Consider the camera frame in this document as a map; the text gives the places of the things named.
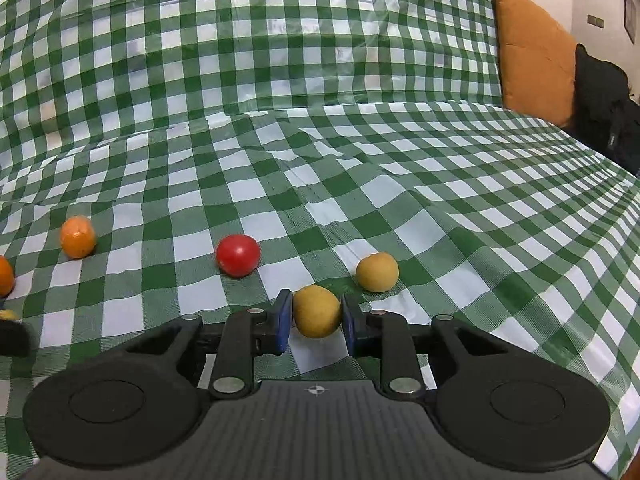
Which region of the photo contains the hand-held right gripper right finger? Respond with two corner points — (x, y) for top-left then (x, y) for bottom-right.
(341, 294), (528, 402)

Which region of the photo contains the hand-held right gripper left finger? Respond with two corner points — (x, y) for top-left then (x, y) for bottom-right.
(102, 289), (294, 402)

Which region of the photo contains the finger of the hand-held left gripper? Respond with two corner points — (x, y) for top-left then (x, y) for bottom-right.
(0, 319), (33, 359)

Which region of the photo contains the small orange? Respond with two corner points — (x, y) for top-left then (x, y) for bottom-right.
(0, 255), (16, 298)
(60, 215), (97, 260)

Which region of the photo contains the red cherry tomato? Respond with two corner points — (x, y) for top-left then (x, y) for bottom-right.
(216, 234), (262, 278)

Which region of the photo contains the green checked cloth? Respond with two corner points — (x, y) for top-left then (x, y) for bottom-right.
(0, 0), (640, 480)

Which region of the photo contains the orange cushion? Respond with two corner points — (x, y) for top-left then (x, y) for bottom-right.
(492, 0), (578, 128)

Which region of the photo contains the black bag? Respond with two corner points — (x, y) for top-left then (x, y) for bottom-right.
(574, 44), (640, 176)

